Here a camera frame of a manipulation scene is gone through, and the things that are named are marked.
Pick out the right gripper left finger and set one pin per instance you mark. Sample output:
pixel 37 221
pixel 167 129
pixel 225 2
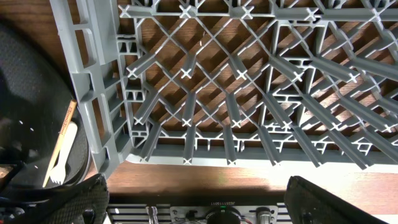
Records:
pixel 85 202

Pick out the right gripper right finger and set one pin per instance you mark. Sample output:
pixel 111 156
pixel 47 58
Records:
pixel 309 203

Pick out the white plastic fork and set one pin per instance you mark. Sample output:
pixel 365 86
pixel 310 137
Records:
pixel 58 173

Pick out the wooden chopstick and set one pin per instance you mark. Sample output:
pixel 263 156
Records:
pixel 61 135

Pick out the robot base control panel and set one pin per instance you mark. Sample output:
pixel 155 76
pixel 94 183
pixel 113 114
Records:
pixel 228 213

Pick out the grey dishwasher rack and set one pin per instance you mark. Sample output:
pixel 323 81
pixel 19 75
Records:
pixel 289 85

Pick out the black round tray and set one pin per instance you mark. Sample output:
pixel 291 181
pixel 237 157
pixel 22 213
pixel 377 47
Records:
pixel 34 101

